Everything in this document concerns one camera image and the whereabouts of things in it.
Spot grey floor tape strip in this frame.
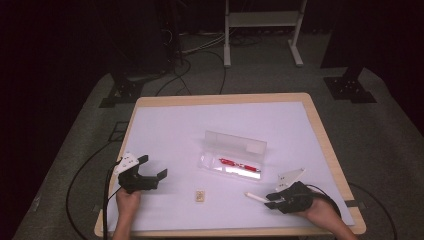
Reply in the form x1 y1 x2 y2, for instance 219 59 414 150
30 193 43 214

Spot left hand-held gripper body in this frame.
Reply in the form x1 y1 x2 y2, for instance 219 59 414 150
114 152 160 195

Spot clear plastic pencil case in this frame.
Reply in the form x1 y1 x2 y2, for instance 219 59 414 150
198 129 269 183

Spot white table mat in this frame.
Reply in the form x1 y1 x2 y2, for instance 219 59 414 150
106 101 356 233

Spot black stand base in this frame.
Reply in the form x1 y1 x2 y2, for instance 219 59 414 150
323 65 378 104
99 71 145 109

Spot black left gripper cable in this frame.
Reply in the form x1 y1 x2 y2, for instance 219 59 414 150
101 159 125 240

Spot white floor cables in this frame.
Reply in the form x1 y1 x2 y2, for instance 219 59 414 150
179 31 228 56

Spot white metal stand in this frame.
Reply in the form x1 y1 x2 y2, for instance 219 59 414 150
223 0 308 69

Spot red pen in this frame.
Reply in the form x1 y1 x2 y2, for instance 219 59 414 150
218 157 262 174

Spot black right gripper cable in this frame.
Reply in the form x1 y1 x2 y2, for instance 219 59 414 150
305 182 398 240

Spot person's left hand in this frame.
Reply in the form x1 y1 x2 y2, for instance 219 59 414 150
114 187 143 216

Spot black floor cable loop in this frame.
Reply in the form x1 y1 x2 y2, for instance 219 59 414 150
65 140 116 240

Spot dark equipment cabinet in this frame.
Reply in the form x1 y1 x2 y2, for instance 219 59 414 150
109 0 184 76

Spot black wire frame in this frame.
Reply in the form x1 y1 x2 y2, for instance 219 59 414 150
107 120 130 143

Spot dark tape strip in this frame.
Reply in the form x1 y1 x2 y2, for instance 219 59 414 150
344 199 365 209

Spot white pen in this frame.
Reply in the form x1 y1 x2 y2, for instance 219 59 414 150
244 191 272 204

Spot person's right hand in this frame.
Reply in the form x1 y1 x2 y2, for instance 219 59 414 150
295 197 338 228

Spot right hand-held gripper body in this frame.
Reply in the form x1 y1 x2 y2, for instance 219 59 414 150
275 167 315 215

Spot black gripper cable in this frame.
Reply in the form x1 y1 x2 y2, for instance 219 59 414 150
305 182 398 240
101 159 125 240

